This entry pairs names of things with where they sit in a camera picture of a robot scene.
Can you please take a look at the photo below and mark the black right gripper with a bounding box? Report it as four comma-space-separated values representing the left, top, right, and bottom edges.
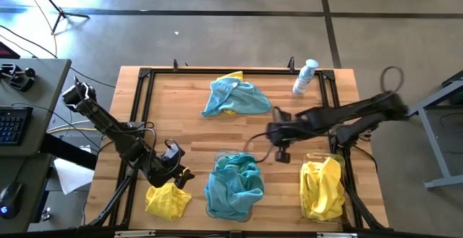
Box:
266, 118, 308, 164

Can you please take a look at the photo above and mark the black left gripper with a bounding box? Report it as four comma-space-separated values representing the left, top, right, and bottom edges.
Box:
148, 147, 196, 191

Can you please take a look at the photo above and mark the clear plastic basket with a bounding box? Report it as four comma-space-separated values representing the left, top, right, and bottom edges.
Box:
205, 150, 265, 224
299, 152, 347, 224

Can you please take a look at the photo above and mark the white spray bottle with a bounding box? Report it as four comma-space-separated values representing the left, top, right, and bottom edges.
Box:
292, 59, 320, 96

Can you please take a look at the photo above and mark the white paper sheet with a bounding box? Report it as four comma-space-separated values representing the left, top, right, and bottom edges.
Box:
53, 145, 95, 195

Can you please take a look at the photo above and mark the black desk foot bar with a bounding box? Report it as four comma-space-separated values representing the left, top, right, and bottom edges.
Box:
39, 133, 98, 171

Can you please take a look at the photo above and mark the grey metal stand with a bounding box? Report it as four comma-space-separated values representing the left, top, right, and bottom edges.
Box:
408, 69, 463, 190

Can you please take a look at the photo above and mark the grey desk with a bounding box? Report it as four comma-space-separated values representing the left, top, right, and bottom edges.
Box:
0, 59, 72, 235

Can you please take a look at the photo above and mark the black computer mouse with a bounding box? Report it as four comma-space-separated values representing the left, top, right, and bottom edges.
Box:
0, 182, 23, 220

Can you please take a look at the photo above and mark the black keyboard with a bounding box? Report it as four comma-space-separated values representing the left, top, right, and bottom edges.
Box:
0, 106, 33, 147

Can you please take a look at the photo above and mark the black clamp device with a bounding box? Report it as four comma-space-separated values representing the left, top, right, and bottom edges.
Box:
0, 63, 36, 93

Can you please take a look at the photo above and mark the black tripod stand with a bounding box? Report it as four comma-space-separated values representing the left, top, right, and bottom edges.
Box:
28, 0, 90, 35

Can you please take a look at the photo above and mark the black device with red edge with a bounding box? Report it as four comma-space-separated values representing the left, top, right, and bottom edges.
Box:
0, 41, 21, 60

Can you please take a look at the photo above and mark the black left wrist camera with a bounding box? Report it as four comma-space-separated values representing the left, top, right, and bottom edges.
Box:
163, 145, 182, 165

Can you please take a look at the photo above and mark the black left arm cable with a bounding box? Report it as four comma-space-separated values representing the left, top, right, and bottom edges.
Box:
119, 121, 182, 167

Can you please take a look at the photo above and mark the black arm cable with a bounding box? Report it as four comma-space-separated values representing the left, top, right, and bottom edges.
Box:
119, 121, 182, 167
245, 65, 406, 164

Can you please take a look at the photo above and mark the silver metal bracket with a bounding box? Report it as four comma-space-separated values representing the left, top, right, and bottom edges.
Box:
114, 230, 156, 238
317, 231, 358, 238

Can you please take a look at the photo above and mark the black aluminium table frame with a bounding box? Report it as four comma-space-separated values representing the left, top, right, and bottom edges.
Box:
83, 66, 390, 231

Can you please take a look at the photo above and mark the white floor cable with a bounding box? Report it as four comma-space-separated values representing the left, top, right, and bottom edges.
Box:
46, 119, 106, 132

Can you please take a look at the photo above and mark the black floor cable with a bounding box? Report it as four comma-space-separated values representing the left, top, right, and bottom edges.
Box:
0, 24, 116, 89

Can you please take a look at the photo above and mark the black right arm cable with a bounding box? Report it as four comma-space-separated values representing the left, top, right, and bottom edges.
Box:
245, 65, 406, 164

